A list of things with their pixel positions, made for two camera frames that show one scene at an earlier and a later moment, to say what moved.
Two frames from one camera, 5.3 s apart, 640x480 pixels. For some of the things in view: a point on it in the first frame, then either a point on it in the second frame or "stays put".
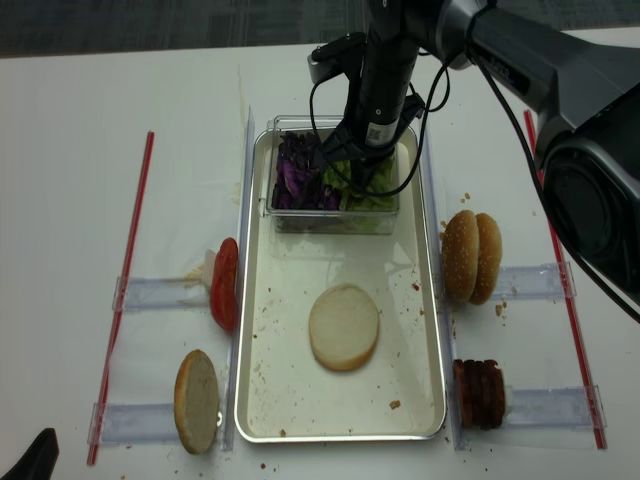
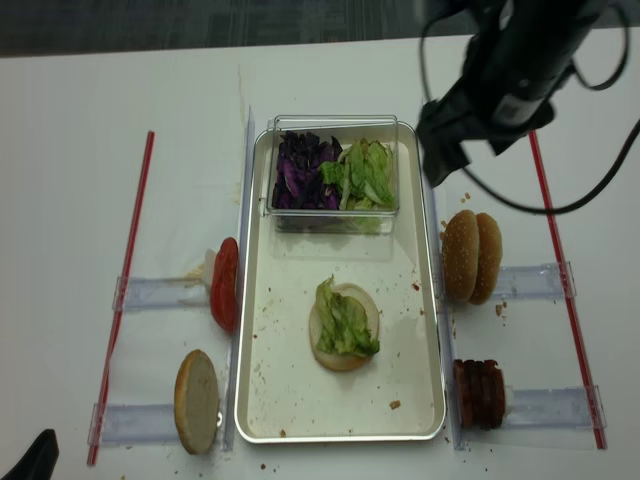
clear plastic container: x=310 y=193 stays put
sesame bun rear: x=490 y=253 stays put
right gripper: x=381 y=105 → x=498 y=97
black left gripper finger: x=38 y=461 stays put
